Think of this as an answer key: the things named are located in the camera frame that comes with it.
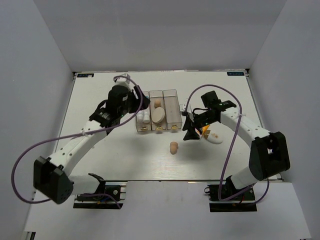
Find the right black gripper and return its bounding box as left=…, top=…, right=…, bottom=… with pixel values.
left=182, top=111, right=217, bottom=141

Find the beige makeup sponge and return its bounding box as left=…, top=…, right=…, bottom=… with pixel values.
left=169, top=141, right=179, bottom=155
left=154, top=99, right=161, bottom=108

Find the white tube blue logo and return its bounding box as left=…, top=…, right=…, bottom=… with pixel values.
left=136, top=111, right=144, bottom=123

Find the white tube pink blue print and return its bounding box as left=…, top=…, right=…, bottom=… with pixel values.
left=143, top=109, right=151, bottom=124

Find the round cream powder puff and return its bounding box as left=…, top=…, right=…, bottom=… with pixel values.
left=151, top=107, right=165, bottom=124

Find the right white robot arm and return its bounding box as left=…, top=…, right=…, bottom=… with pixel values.
left=181, top=91, right=291, bottom=200

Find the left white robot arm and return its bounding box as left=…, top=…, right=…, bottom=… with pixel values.
left=33, top=83, right=150, bottom=204

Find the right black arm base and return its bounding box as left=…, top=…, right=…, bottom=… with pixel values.
left=204, top=181, right=258, bottom=213

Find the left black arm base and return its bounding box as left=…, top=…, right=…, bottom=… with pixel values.
left=73, top=181, right=127, bottom=210

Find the orange tube white cap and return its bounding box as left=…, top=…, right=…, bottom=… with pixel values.
left=201, top=125, right=210, bottom=137

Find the right clear organizer bin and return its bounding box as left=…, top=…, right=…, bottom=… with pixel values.
left=163, top=89, right=182, bottom=131

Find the clear organizer bin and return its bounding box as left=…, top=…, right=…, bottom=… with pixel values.
left=135, top=104, right=152, bottom=132
left=163, top=89, right=182, bottom=131
left=149, top=90, right=166, bottom=131

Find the white oval compact case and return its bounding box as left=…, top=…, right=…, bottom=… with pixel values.
left=203, top=129, right=223, bottom=145

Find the left clear organizer bin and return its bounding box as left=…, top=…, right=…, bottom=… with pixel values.
left=135, top=104, right=152, bottom=132

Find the middle clear organizer bin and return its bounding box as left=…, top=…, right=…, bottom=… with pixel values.
left=149, top=90, right=166, bottom=131

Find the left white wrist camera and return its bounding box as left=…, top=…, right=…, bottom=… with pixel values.
left=113, top=73, right=131, bottom=89

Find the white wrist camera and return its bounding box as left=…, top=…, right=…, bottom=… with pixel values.
left=113, top=73, right=131, bottom=89
left=179, top=103, right=194, bottom=122

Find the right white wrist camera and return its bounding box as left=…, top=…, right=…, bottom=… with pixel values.
left=179, top=103, right=194, bottom=122

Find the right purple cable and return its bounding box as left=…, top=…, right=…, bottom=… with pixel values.
left=186, top=84, right=271, bottom=206

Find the purple cable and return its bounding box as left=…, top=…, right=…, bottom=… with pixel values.
left=11, top=73, right=145, bottom=210
left=186, top=84, right=271, bottom=206

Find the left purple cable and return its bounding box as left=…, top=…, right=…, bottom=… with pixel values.
left=11, top=73, right=145, bottom=210

